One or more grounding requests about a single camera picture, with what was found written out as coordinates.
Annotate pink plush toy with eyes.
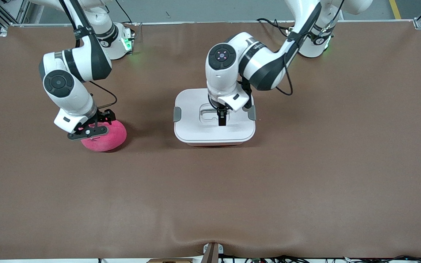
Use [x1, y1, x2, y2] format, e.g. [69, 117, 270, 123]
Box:
[81, 121, 127, 152]

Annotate white box lid grey clips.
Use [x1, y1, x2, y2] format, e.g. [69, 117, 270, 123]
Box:
[173, 88, 257, 144]

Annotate translucent pink box base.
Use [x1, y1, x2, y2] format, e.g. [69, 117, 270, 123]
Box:
[187, 141, 246, 147]

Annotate brown table mat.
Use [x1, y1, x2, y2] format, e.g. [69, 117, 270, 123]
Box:
[0, 20, 421, 260]

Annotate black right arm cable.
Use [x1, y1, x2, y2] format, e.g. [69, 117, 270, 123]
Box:
[59, 0, 118, 110]

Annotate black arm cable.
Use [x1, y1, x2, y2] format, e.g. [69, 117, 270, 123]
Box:
[274, 0, 342, 96]
[59, 0, 118, 110]

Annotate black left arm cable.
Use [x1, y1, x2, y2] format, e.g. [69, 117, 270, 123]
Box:
[274, 0, 342, 96]

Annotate black left base cable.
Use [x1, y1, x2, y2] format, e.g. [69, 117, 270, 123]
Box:
[256, 18, 292, 38]

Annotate black base cable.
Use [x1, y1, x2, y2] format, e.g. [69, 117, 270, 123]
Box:
[114, 0, 134, 24]
[256, 18, 292, 38]

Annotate black right base cable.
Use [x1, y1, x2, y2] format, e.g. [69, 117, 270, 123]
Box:
[114, 0, 134, 24]

